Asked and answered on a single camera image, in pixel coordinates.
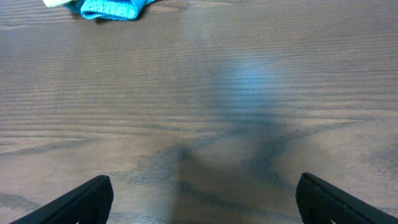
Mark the folded light green cloth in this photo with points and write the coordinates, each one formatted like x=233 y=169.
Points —
x=56 y=3

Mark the folded blue cloth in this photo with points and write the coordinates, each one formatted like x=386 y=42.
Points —
x=117 y=10

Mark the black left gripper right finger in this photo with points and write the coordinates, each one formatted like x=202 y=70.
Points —
x=320 y=202

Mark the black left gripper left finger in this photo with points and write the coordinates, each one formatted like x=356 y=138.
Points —
x=89 y=203

